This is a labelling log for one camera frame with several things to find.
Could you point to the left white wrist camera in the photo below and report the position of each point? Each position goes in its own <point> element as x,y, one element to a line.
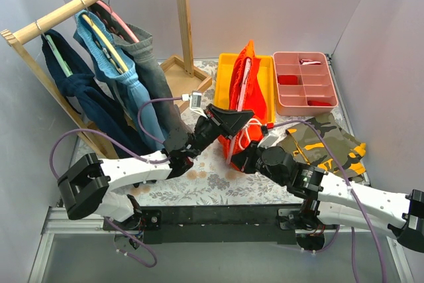
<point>194,100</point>

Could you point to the red item in organizer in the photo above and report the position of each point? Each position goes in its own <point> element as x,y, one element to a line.
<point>288,79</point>

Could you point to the wooden clothes rack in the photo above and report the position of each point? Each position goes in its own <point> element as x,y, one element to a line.
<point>181,74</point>

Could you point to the floral table mat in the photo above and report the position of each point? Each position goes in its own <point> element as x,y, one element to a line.
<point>211,181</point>

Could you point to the grey shorts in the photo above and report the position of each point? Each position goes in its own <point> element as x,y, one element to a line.
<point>148,72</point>

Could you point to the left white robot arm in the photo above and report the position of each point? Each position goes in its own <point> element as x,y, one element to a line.
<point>89,186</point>

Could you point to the mint green hanger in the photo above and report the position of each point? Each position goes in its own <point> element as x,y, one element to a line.
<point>63,64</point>

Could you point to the pink compartment organizer box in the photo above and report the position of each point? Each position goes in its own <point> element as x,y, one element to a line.
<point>315,83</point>

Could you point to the light blue shorts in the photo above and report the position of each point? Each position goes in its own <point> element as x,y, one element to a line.
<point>125,88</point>

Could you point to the red cloth in organizer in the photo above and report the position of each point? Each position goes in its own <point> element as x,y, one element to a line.
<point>315,103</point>

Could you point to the pink hanger with grey shorts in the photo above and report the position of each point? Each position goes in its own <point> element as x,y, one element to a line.
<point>118,20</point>

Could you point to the camouflage shorts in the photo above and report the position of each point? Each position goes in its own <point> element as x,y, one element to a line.
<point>321,142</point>

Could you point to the red white packet in organizer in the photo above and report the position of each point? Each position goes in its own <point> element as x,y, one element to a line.
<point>309,62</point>

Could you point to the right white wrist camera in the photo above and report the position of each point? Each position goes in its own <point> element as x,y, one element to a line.
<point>268,137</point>

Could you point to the orange red shorts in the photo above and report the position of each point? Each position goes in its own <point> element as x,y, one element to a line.
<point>253,100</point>

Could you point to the navy blue shorts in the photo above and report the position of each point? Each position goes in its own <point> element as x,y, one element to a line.
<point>105,112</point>

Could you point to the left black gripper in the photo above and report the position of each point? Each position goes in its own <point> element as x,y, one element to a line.
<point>213,119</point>

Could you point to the yellow hanger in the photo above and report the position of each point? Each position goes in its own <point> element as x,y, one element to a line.
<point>106,47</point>

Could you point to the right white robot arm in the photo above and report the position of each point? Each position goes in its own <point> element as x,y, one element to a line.
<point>335,201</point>

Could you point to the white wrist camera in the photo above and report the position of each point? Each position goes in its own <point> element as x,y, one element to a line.
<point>194,100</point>
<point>268,137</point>

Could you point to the yellow plastic bin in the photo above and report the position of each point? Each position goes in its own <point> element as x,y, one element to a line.
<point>265,78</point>

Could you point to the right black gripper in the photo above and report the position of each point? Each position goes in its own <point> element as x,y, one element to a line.
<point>244,158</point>

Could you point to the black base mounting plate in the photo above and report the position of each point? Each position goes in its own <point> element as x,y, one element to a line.
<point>278,223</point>

